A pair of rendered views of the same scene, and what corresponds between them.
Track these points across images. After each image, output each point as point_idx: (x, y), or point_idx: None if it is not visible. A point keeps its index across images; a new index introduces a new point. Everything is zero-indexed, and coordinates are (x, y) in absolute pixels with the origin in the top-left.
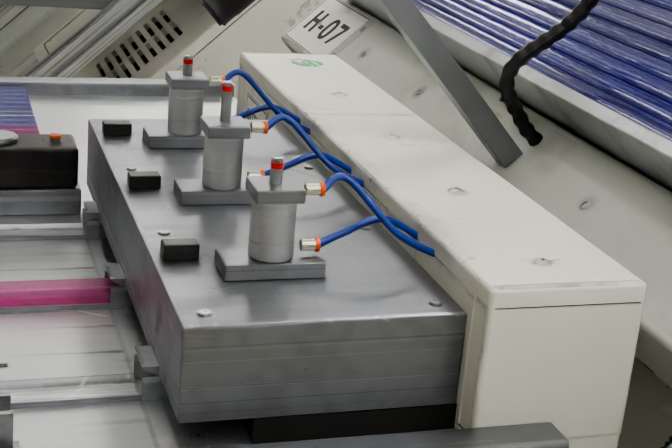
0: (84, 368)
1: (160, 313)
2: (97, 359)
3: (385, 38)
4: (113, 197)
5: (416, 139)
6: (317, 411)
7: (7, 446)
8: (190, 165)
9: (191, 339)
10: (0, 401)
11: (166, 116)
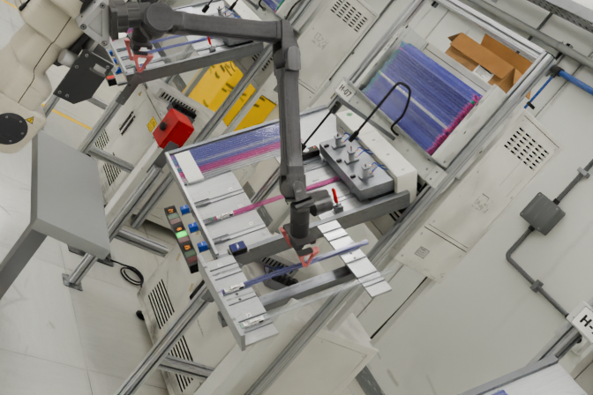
0: (341, 193)
1: (353, 186)
2: (342, 191)
3: (361, 99)
4: (334, 162)
5: (378, 139)
6: (377, 195)
7: (342, 209)
8: (342, 152)
9: (361, 191)
10: (340, 204)
11: (318, 121)
